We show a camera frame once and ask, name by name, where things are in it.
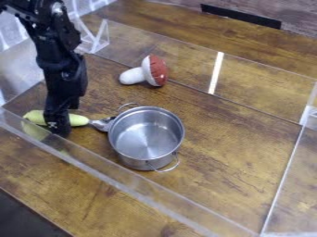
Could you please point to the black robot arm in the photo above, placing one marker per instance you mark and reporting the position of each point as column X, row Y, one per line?
column 41, row 15

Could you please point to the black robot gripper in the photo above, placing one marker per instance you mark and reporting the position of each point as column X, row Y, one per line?
column 64, row 71

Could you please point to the clear acrylic triangular bracket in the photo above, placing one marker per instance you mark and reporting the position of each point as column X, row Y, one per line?
column 92, row 42

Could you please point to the small stainless steel pot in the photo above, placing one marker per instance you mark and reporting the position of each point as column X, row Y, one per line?
column 144, row 135

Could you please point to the red white toy mushroom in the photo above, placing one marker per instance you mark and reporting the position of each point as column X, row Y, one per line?
column 151, row 71

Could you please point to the clear acrylic enclosure wall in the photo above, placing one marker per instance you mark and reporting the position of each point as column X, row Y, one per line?
column 242, row 87

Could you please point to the black strip on table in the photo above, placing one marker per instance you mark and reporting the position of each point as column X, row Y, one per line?
column 233, row 14

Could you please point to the green handled metal spoon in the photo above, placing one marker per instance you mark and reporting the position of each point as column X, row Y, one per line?
column 76, row 120

